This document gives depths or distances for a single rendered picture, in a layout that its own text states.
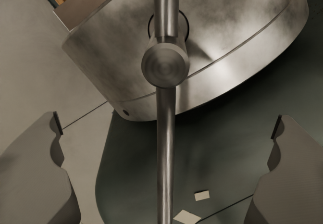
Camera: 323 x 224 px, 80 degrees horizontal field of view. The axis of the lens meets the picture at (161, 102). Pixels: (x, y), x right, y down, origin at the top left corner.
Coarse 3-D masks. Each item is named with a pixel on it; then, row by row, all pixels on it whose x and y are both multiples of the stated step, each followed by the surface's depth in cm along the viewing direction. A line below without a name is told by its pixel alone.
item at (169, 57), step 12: (168, 36) 9; (180, 36) 11; (156, 48) 8; (168, 48) 8; (180, 48) 8; (144, 60) 9; (156, 60) 8; (168, 60) 8; (180, 60) 8; (144, 72) 9; (156, 72) 9; (168, 72) 9; (180, 72) 9; (156, 84) 9; (168, 84) 9
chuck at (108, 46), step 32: (128, 0) 15; (192, 0) 15; (224, 0) 15; (256, 0) 16; (288, 0) 18; (96, 32) 17; (128, 32) 16; (192, 32) 16; (224, 32) 16; (256, 32) 17; (96, 64) 20; (128, 64) 18; (192, 64) 17; (128, 96) 21
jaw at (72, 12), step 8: (72, 0) 25; (80, 0) 25; (88, 0) 26; (96, 0) 26; (104, 0) 26; (56, 8) 25; (64, 8) 25; (72, 8) 26; (80, 8) 26; (88, 8) 26; (96, 8) 26; (64, 16) 26; (72, 16) 26; (80, 16) 26; (64, 24) 26; (72, 24) 26
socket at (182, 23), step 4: (180, 12) 15; (152, 16) 16; (180, 16) 16; (184, 16) 16; (152, 20) 16; (180, 20) 16; (184, 20) 16; (152, 24) 16; (180, 24) 16; (184, 24) 16; (152, 28) 16; (184, 28) 16; (152, 32) 16; (184, 32) 16; (184, 36) 16
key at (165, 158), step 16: (160, 0) 9; (176, 0) 9; (160, 16) 9; (176, 16) 9; (160, 32) 9; (176, 32) 10; (160, 96) 11; (160, 112) 12; (160, 128) 12; (160, 144) 13; (160, 160) 13; (160, 176) 13; (160, 192) 14; (160, 208) 14
